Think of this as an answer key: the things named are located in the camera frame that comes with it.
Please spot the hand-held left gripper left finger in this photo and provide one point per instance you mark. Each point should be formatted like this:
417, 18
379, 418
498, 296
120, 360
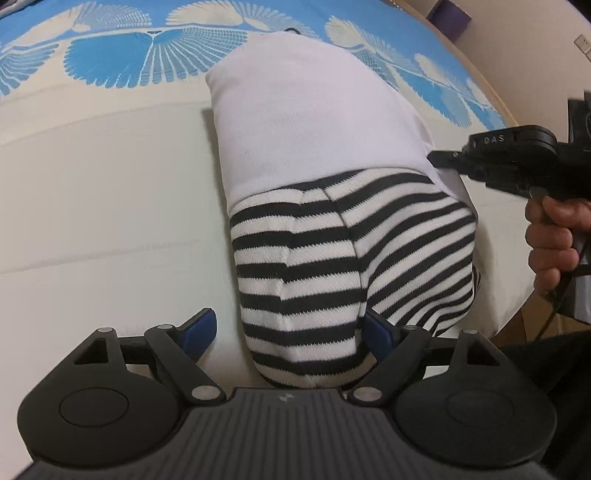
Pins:
201, 332

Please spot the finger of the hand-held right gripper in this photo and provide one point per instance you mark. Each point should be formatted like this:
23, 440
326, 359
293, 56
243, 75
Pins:
445, 160

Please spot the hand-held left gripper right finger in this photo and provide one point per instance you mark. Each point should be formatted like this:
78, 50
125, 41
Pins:
377, 334

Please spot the black white striped garment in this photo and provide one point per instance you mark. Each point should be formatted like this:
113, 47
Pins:
300, 258

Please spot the person's right hand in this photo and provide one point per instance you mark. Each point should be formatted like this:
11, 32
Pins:
549, 240

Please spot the purple box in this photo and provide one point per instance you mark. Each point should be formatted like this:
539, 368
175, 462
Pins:
450, 11

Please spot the blue and cream printed bedsheet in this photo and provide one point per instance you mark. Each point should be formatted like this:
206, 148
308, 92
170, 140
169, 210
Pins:
92, 184

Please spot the person's dark clothing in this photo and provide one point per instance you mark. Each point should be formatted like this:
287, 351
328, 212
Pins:
563, 392

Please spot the wall socket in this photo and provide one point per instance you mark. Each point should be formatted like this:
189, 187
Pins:
584, 42

